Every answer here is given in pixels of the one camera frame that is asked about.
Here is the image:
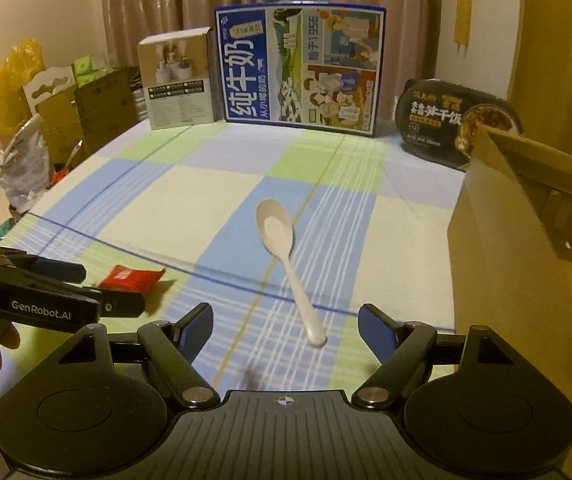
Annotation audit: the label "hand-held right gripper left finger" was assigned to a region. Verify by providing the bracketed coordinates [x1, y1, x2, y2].
[55, 302, 221, 409]

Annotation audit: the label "yellow wall hanging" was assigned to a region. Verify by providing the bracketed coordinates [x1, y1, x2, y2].
[453, 0, 475, 54]

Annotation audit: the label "checkered desktop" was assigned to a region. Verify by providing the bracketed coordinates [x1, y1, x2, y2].
[0, 120, 472, 397]

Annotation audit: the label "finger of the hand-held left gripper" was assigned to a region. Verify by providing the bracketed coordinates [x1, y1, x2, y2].
[83, 285, 147, 318]
[0, 242, 88, 287]

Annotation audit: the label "tall brown carton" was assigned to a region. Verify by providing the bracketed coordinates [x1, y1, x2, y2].
[73, 67, 140, 163]

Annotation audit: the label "small brown carton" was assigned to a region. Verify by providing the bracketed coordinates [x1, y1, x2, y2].
[38, 92, 87, 166]

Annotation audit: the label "white striped bag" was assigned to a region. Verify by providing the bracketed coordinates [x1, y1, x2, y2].
[130, 79, 149, 123]

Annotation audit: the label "yellow plastic bag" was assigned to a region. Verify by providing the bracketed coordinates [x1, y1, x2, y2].
[0, 40, 48, 147]

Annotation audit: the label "white plastic bag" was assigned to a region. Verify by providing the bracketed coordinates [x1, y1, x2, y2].
[0, 115, 55, 211]

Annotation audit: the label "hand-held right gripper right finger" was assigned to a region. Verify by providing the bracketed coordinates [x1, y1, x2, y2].
[353, 304, 518, 410]

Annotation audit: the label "wooden door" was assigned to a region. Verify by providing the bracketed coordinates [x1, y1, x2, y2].
[508, 0, 572, 163]

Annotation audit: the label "brown cardboard box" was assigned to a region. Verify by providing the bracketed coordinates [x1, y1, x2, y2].
[447, 124, 572, 397]

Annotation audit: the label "white product box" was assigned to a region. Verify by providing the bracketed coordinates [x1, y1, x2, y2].
[137, 26, 216, 132]

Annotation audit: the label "white cardboard hanger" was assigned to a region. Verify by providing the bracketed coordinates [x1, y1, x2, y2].
[22, 67, 78, 117]

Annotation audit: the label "red snack packet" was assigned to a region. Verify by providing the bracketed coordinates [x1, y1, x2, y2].
[98, 266, 167, 294]

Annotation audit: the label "blue milk carton box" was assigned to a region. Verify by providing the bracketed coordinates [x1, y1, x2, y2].
[214, 5, 387, 137]

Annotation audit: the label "white plastic spoon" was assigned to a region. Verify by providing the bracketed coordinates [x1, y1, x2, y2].
[255, 199, 328, 346]

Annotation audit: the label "green tissue packs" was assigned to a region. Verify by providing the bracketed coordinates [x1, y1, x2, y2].
[70, 52, 117, 87]

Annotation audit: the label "black instant rice bowl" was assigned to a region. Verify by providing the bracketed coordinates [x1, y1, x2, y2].
[396, 77, 525, 172]

